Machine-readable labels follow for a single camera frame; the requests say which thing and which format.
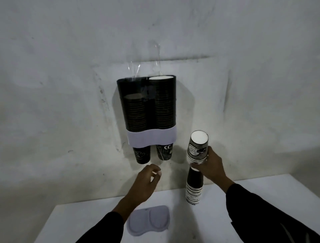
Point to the person's left hand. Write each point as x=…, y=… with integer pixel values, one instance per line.
x=143, y=185

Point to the person's right hand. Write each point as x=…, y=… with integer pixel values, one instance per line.
x=213, y=169

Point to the person's right thumb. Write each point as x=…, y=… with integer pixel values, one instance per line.
x=210, y=153

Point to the person's left thumb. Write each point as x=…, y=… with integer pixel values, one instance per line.
x=157, y=178

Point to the stack of grey printed cups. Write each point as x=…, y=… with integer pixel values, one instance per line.
x=198, y=147

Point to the person's left forearm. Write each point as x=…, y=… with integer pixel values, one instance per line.
x=107, y=225

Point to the person's right forearm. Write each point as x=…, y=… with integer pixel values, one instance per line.
x=257, y=215

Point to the stack of black white-rimmed cups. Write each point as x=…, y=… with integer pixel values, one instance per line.
x=194, y=186

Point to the grey plastic dispenser lid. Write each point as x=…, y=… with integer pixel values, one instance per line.
x=150, y=220

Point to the tall stack of black cups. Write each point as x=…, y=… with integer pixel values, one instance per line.
x=164, y=105

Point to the short stack of black cups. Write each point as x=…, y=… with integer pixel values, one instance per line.
x=135, y=112

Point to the clear plastic sleeve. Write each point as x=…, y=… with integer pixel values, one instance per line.
x=135, y=68

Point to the black wall-mounted cup dispenser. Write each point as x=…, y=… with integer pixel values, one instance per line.
x=150, y=137

